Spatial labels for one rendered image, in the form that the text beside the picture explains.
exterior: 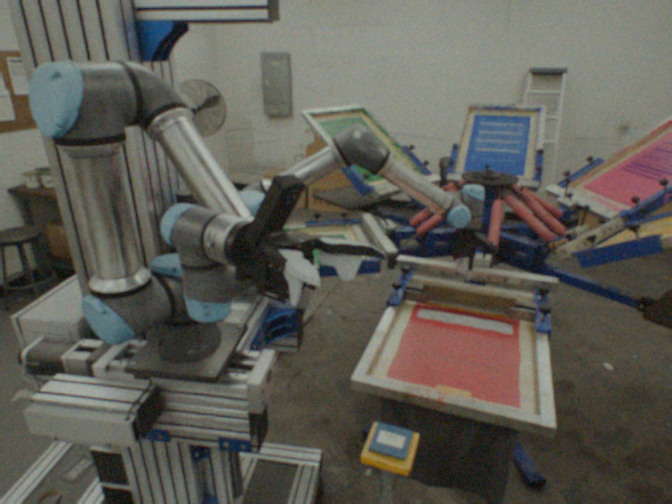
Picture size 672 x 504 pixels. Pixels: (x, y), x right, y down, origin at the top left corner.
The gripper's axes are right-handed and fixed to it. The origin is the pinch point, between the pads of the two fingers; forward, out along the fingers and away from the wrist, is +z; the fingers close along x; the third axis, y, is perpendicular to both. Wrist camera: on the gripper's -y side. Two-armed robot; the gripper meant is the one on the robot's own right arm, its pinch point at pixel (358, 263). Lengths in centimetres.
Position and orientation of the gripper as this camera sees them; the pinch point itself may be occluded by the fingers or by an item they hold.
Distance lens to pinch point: 57.3
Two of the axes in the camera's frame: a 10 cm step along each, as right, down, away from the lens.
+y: -0.8, 9.5, 3.0
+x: -5.6, 2.0, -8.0
